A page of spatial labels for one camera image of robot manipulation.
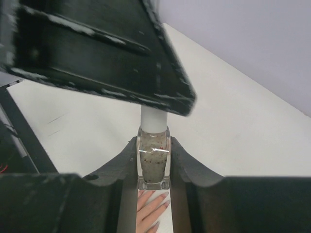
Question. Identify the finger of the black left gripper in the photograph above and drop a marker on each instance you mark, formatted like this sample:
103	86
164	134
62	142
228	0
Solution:
111	48

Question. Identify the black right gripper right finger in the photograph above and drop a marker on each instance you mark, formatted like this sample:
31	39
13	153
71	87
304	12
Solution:
204	201

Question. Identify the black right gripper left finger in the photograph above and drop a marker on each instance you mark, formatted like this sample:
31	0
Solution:
105	201

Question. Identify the clear glitter nail polish bottle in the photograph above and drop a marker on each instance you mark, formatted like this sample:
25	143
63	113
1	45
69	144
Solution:
154	160

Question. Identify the mannequin hand with long nails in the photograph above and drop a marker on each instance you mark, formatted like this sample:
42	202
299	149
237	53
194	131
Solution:
148	211

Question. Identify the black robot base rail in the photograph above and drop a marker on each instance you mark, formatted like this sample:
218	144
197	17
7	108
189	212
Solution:
28	154

